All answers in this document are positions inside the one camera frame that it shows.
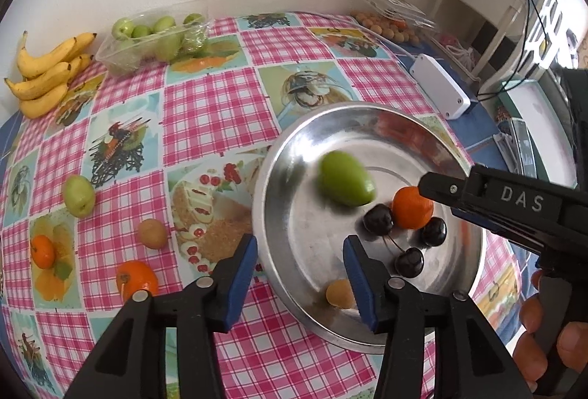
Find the small green fruit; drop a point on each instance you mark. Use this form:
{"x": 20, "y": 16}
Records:
{"x": 344, "y": 180}

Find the large green jujube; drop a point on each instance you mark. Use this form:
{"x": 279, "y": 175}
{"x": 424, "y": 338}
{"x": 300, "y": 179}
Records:
{"x": 79, "y": 196}

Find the large tangerine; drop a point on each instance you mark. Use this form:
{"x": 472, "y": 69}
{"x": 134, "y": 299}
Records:
{"x": 411, "y": 208}

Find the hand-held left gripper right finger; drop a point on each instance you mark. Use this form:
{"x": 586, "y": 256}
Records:
{"x": 360, "y": 284}

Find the tiny tangerine among longans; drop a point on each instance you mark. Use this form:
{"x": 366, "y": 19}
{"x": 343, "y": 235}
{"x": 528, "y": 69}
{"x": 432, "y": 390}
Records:
{"x": 397, "y": 23}

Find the pink plaid printed tablecloth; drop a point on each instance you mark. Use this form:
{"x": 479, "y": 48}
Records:
{"x": 193, "y": 114}

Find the round steel basin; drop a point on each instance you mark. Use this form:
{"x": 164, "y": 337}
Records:
{"x": 294, "y": 215}

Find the bunch of yellow bananas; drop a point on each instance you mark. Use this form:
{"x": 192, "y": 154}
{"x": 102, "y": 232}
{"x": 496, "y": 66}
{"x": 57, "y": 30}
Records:
{"x": 46, "y": 98}

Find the white phone stand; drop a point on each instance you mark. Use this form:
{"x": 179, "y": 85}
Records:
{"x": 505, "y": 146}

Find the black smartphone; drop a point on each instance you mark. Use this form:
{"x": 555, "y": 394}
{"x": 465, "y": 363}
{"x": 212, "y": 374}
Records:
{"x": 523, "y": 146}

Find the heap of brown longans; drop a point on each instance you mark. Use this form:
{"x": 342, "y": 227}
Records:
{"x": 376, "y": 29}

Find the green-edged white box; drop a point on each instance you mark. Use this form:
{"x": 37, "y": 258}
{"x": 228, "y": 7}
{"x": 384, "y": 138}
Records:
{"x": 537, "y": 105}

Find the white plastic power box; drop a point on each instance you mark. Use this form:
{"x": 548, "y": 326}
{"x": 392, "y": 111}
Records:
{"x": 438, "y": 84}

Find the small tangerine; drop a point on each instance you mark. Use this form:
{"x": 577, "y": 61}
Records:
{"x": 42, "y": 251}

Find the dark red cherry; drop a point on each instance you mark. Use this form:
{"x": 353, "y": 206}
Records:
{"x": 434, "y": 232}
{"x": 378, "y": 219}
{"x": 409, "y": 262}

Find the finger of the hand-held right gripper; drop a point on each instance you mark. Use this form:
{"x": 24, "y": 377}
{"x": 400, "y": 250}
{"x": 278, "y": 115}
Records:
{"x": 443, "y": 187}

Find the white plastic bag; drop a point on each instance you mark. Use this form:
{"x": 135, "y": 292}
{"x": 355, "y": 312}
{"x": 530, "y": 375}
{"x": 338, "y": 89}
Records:
{"x": 459, "y": 52}

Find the medium tangerine with stem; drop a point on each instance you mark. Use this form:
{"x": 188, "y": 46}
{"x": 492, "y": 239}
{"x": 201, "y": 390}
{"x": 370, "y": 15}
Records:
{"x": 138, "y": 279}

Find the clear plastic clamshell box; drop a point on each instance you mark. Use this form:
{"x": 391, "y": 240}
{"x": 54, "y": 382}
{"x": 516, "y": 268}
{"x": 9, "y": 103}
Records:
{"x": 390, "y": 1}

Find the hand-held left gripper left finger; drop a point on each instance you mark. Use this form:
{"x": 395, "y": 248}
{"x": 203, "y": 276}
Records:
{"x": 239, "y": 284}

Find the brown longan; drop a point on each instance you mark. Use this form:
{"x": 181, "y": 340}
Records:
{"x": 339, "y": 294}
{"x": 153, "y": 233}

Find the heap of small green jujubes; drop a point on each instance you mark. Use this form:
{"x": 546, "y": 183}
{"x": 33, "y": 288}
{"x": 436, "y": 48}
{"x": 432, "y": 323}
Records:
{"x": 167, "y": 45}

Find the white lattice shelf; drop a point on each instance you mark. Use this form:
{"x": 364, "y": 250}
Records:
{"x": 546, "y": 13}

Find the clear plastic tray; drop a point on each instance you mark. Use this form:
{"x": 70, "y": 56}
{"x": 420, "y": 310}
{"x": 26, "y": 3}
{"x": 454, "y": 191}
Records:
{"x": 115, "y": 59}

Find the person's right hand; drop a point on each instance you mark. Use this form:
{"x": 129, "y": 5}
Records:
{"x": 530, "y": 316}

